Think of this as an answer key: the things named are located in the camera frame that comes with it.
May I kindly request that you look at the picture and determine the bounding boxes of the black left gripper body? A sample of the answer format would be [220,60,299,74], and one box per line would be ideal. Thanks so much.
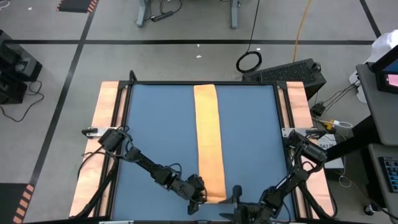
[182,174,206,215]

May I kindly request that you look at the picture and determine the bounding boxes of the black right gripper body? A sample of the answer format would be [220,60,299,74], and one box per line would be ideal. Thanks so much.
[231,184,271,224]

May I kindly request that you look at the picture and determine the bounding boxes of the yellow orange waffle towel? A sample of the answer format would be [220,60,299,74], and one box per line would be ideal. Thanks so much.
[193,83,228,205]

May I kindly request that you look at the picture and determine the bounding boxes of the white labelled box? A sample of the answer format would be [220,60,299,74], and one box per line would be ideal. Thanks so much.
[316,133,345,170]

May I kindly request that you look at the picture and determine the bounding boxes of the wooden table side board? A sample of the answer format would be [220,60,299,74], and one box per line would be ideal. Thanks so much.
[278,81,335,218]
[70,81,128,217]

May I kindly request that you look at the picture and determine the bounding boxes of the black power adapter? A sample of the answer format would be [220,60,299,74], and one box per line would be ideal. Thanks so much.
[310,103,326,118]

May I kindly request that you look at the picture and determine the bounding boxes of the black desk support beam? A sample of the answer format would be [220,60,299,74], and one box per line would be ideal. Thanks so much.
[325,114,374,161]

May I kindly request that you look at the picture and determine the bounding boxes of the black perforated computer tower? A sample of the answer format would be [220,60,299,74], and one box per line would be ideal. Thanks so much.
[241,58,327,101]

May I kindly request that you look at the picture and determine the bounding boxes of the grey desk top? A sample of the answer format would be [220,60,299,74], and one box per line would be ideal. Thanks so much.
[368,143,398,224]
[356,62,398,147]

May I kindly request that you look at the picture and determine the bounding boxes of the black keyboard blue keys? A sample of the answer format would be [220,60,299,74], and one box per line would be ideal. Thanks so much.
[377,156,398,194]

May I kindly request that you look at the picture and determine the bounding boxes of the black power strip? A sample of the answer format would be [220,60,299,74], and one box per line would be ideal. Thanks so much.
[150,11,174,23]

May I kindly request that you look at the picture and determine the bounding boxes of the black framed screen device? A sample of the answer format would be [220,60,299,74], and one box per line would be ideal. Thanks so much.
[369,45,398,95]

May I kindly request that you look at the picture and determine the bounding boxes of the black mat orange striped edges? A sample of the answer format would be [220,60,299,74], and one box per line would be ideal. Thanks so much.
[55,0,100,14]
[0,182,35,224]

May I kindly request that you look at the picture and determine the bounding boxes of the black equipment case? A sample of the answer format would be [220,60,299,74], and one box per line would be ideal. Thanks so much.
[0,29,44,82]
[0,73,29,105]

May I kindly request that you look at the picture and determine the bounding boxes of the white rounded object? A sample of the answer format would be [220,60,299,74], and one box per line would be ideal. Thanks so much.
[348,29,398,105]

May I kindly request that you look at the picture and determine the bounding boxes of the black aluminium table frame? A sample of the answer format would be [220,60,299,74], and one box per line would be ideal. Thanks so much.
[74,70,338,224]

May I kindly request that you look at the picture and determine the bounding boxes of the white yellow cable plug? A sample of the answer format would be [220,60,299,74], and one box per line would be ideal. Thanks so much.
[320,119,354,130]

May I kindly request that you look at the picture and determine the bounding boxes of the black hanging coiled cable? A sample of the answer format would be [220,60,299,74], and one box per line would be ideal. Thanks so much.
[235,0,262,75]

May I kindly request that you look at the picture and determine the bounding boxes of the black floor cable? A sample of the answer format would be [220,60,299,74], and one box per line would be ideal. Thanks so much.
[0,80,45,123]

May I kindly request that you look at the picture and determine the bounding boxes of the yellow hanging cable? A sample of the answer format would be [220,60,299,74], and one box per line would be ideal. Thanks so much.
[292,0,312,62]

